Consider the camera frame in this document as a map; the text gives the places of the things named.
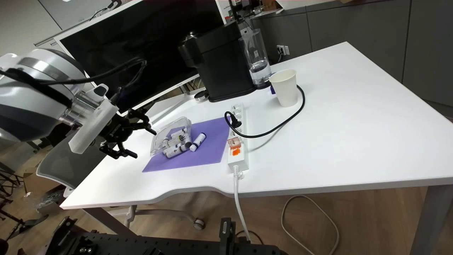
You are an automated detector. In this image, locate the black plug with cable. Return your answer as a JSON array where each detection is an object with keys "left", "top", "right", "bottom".
[{"left": 224, "top": 84, "right": 307, "bottom": 141}]

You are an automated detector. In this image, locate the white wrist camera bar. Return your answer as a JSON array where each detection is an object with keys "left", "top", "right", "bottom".
[{"left": 67, "top": 100, "right": 121, "bottom": 156}]

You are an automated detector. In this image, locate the white cable loop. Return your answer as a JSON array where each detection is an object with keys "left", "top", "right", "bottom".
[{"left": 281, "top": 195, "right": 341, "bottom": 255}]

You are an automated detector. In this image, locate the white paper cup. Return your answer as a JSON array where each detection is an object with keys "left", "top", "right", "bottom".
[{"left": 269, "top": 69, "right": 300, "bottom": 108}]

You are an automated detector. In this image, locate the loose white dark-capped vial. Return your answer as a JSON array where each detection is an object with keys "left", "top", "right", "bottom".
[{"left": 190, "top": 132, "right": 208, "bottom": 154}]

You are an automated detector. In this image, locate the clear plastic bottle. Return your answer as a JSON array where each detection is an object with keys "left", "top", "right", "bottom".
[{"left": 238, "top": 19, "right": 273, "bottom": 90}]

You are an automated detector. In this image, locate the purple paper mat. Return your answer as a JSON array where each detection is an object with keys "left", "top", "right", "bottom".
[{"left": 142, "top": 117, "right": 232, "bottom": 175}]

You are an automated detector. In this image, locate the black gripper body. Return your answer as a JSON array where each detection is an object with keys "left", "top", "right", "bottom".
[{"left": 105, "top": 114, "right": 139, "bottom": 149}]

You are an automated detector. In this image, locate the grey office chair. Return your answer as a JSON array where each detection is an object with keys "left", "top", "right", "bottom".
[{"left": 36, "top": 127, "right": 105, "bottom": 192}]

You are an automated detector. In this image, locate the white power strip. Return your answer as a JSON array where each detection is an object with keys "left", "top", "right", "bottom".
[{"left": 227, "top": 104, "right": 251, "bottom": 176}]

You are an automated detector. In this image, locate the black box speaker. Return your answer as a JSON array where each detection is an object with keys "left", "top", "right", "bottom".
[{"left": 177, "top": 20, "right": 259, "bottom": 104}]

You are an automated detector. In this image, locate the black perforated board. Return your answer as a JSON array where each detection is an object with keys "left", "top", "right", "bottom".
[{"left": 44, "top": 217, "right": 289, "bottom": 255}]

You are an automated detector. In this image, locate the white-framed curved monitor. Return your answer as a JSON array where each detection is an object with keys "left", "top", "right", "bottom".
[{"left": 34, "top": 0, "right": 228, "bottom": 125}]

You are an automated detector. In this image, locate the white power strip cable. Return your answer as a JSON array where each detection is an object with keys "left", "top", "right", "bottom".
[{"left": 232, "top": 172, "right": 252, "bottom": 240}]

